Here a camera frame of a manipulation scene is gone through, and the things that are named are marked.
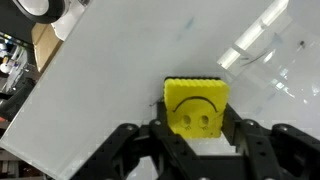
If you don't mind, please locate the white whiteboard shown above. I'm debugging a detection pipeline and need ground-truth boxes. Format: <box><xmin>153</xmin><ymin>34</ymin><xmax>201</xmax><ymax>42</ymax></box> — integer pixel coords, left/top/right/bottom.
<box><xmin>0</xmin><ymin>0</ymin><xmax>320</xmax><ymax>180</ymax></box>

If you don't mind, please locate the yellow smiley eraser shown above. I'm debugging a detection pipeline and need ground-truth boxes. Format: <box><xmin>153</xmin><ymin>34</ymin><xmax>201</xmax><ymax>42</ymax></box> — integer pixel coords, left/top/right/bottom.
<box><xmin>163</xmin><ymin>76</ymin><xmax>231</xmax><ymax>139</ymax></box>

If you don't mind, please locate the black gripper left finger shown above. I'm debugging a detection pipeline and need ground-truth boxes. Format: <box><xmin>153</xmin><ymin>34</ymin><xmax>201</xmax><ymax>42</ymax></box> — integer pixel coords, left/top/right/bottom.
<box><xmin>69</xmin><ymin>101</ymin><xmax>204</xmax><ymax>180</ymax></box>

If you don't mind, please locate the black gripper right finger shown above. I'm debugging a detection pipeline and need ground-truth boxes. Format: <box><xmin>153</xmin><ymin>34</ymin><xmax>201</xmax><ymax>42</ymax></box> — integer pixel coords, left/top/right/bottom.
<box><xmin>221</xmin><ymin>103</ymin><xmax>320</xmax><ymax>180</ymax></box>

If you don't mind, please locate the long cardboard box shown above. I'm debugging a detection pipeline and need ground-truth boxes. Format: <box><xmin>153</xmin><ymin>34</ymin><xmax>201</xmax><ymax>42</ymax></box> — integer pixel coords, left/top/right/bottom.
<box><xmin>31</xmin><ymin>22</ymin><xmax>64</xmax><ymax>73</ymax></box>

